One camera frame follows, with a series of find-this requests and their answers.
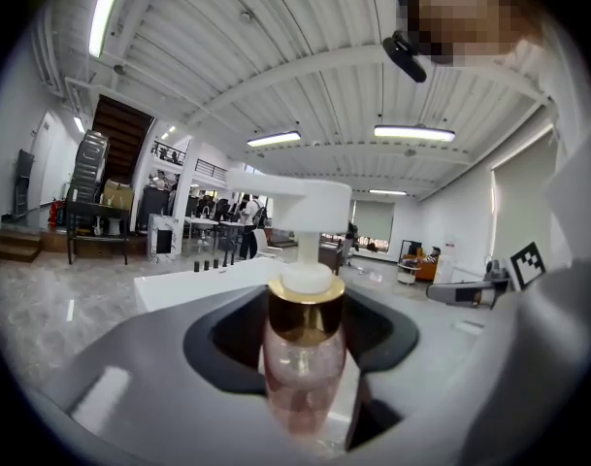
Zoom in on black folding rack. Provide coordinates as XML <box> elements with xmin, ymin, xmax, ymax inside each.
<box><xmin>15</xmin><ymin>149</ymin><xmax>36</xmax><ymax>221</ymax></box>

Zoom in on pink pump bottle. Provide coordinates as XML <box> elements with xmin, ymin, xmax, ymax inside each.
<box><xmin>225</xmin><ymin>168</ymin><xmax>353</xmax><ymax>439</ymax></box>

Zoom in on wooden steps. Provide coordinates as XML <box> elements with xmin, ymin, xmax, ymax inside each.
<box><xmin>0</xmin><ymin>227</ymin><xmax>44</xmax><ymax>264</ymax></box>

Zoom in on orange sofa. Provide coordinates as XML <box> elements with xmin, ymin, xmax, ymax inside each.
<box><xmin>403</xmin><ymin>251</ymin><xmax>443</xmax><ymax>283</ymax></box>

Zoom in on grey window blind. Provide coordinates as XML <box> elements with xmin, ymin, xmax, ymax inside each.
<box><xmin>352</xmin><ymin>199</ymin><xmax>396</xmax><ymax>245</ymax></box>

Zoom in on white door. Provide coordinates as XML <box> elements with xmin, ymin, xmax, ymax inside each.
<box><xmin>29</xmin><ymin>110</ymin><xmax>59</xmax><ymax>209</ymax></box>

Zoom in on black head-worn camera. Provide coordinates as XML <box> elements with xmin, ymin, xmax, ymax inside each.
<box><xmin>381</xmin><ymin>29</ymin><xmax>429</xmax><ymax>85</ymax></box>

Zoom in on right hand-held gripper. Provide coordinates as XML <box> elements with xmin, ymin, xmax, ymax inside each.
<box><xmin>425</xmin><ymin>241</ymin><xmax>548</xmax><ymax>310</ymax></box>

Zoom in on marble pattern cabinet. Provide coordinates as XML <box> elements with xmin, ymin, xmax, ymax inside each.
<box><xmin>148</xmin><ymin>213</ymin><xmax>184</xmax><ymax>265</ymax></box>

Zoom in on black frame table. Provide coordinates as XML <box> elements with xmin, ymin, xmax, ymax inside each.
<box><xmin>65</xmin><ymin>199</ymin><xmax>132</xmax><ymax>267</ymax></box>

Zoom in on cardboard box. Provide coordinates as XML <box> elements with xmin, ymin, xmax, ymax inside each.
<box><xmin>102</xmin><ymin>179</ymin><xmax>135</xmax><ymax>212</ymax></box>

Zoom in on white bathtub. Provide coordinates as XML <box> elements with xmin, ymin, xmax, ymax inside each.
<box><xmin>133</xmin><ymin>255</ymin><xmax>290</xmax><ymax>315</ymax></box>

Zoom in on black balcony railing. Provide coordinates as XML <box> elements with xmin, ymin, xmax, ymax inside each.
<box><xmin>150</xmin><ymin>139</ymin><xmax>188</xmax><ymax>167</ymax></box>

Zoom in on brown staircase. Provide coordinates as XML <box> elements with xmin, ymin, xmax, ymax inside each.
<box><xmin>91</xmin><ymin>93</ymin><xmax>156</xmax><ymax>186</ymax></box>

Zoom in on person's head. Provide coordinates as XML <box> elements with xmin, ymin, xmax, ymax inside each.
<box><xmin>395</xmin><ymin>0</ymin><xmax>543</xmax><ymax>68</ymax></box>

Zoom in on silver metal case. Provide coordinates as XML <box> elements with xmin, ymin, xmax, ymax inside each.
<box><xmin>68</xmin><ymin>129</ymin><xmax>112</xmax><ymax>204</ymax></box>

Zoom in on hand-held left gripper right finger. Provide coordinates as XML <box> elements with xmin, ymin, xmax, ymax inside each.
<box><xmin>342</xmin><ymin>283</ymin><xmax>519</xmax><ymax>466</ymax></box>

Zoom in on large white window blind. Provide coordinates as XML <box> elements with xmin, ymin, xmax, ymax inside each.
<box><xmin>490</xmin><ymin>127</ymin><xmax>557</xmax><ymax>262</ymax></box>

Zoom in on white chair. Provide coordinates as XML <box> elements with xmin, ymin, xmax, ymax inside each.
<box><xmin>252</xmin><ymin>228</ymin><xmax>284</xmax><ymax>260</ymax></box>

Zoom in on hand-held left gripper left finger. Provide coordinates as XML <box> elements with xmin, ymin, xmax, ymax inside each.
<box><xmin>30</xmin><ymin>283</ymin><xmax>325</xmax><ymax>466</ymax></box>

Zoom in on round white side table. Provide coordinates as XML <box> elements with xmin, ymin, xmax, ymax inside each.
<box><xmin>396</xmin><ymin>259</ymin><xmax>423</xmax><ymax>286</ymax></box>

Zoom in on person's white shirt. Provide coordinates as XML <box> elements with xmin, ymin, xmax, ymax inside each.
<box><xmin>457</xmin><ymin>17</ymin><xmax>591</xmax><ymax>466</ymax></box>

